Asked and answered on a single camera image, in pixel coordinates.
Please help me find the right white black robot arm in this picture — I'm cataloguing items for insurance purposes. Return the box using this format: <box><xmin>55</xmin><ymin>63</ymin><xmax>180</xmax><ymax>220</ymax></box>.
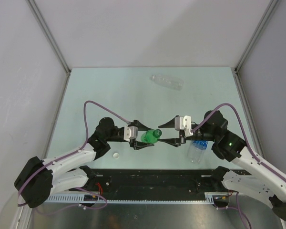
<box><xmin>159</xmin><ymin>111</ymin><xmax>286</xmax><ymax>221</ymax></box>

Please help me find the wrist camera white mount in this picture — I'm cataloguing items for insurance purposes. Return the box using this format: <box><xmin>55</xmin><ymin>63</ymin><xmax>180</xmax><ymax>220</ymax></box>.
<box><xmin>123</xmin><ymin>126</ymin><xmax>138</xmax><ymax>142</ymax></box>
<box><xmin>174</xmin><ymin>115</ymin><xmax>193</xmax><ymax>137</ymax></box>

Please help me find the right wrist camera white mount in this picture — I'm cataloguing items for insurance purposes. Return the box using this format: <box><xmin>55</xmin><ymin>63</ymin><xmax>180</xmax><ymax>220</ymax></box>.
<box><xmin>174</xmin><ymin>115</ymin><xmax>193</xmax><ymax>137</ymax></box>

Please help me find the clear bottle with blue label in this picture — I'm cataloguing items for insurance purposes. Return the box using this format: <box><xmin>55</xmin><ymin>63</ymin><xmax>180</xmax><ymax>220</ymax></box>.
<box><xmin>187</xmin><ymin>140</ymin><xmax>208</xmax><ymax>164</ymax></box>

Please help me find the green bottle cap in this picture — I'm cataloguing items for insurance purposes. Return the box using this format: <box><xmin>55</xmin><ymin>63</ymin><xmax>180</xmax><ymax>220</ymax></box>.
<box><xmin>153</xmin><ymin>129</ymin><xmax>162</xmax><ymax>138</ymax></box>

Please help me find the purple cable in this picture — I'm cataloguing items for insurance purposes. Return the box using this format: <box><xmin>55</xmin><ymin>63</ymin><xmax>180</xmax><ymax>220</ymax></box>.
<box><xmin>192</xmin><ymin>103</ymin><xmax>286</xmax><ymax>189</ymax></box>
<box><xmin>17</xmin><ymin>100</ymin><xmax>132</xmax><ymax>207</ymax></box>

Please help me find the white bottle cap front left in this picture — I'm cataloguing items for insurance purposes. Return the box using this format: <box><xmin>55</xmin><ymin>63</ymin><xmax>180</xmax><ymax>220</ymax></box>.
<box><xmin>113</xmin><ymin>153</ymin><xmax>119</xmax><ymax>159</ymax></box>

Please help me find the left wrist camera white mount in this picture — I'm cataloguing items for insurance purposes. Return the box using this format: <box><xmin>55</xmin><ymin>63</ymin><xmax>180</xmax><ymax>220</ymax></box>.
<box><xmin>123</xmin><ymin>126</ymin><xmax>138</xmax><ymax>142</ymax></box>

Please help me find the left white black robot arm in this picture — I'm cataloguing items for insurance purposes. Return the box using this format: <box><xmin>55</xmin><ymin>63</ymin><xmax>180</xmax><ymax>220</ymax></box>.
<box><xmin>14</xmin><ymin>117</ymin><xmax>152</xmax><ymax>208</ymax></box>

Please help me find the left aluminium frame post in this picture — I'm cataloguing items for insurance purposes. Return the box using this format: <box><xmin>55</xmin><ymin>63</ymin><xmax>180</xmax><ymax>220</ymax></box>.
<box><xmin>26</xmin><ymin>0</ymin><xmax>71</xmax><ymax>73</ymax></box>

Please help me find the right aluminium frame post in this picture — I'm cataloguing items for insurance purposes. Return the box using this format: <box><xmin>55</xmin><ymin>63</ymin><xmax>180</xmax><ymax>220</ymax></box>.
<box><xmin>234</xmin><ymin>0</ymin><xmax>279</xmax><ymax>72</ymax></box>

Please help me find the aluminium frame post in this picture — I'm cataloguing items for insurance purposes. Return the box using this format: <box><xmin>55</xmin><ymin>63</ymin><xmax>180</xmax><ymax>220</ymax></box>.
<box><xmin>234</xmin><ymin>0</ymin><xmax>279</xmax><ymax>72</ymax></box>
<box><xmin>26</xmin><ymin>0</ymin><xmax>71</xmax><ymax>73</ymax></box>

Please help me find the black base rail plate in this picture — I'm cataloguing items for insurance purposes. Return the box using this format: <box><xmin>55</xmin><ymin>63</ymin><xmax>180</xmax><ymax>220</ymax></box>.
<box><xmin>83</xmin><ymin>168</ymin><xmax>228</xmax><ymax>200</ymax></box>

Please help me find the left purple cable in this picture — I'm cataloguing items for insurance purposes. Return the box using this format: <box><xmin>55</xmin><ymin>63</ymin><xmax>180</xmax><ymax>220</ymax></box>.
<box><xmin>17</xmin><ymin>100</ymin><xmax>132</xmax><ymax>207</ymax></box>

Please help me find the grey slotted cable duct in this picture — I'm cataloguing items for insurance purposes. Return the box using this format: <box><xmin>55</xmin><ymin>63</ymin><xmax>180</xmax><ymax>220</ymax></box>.
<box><xmin>33</xmin><ymin>192</ymin><xmax>215</xmax><ymax>203</ymax></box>

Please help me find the green plastic bottle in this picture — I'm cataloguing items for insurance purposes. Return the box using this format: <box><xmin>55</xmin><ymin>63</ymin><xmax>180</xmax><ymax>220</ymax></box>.
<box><xmin>141</xmin><ymin>129</ymin><xmax>160</xmax><ymax>144</ymax></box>

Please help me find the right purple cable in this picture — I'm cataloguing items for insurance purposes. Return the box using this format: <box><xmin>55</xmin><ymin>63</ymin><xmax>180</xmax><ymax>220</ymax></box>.
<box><xmin>192</xmin><ymin>103</ymin><xmax>286</xmax><ymax>189</ymax></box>

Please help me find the clear unlabelled plastic bottle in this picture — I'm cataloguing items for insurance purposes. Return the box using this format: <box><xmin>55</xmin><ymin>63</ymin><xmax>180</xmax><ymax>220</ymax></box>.
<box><xmin>150</xmin><ymin>75</ymin><xmax>184</xmax><ymax>91</ymax></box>

